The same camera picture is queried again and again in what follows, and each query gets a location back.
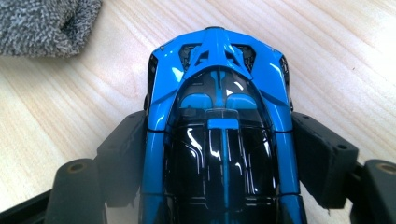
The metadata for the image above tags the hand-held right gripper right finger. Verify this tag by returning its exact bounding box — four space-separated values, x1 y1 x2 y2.
291 111 396 224

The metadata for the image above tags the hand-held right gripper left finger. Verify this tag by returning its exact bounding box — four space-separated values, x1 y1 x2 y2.
45 110 148 224

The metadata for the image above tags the blue and black toy car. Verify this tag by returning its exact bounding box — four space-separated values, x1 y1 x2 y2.
139 26 309 224

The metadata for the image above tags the grey towel cloth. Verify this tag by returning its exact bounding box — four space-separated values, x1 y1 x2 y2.
0 0 103 59

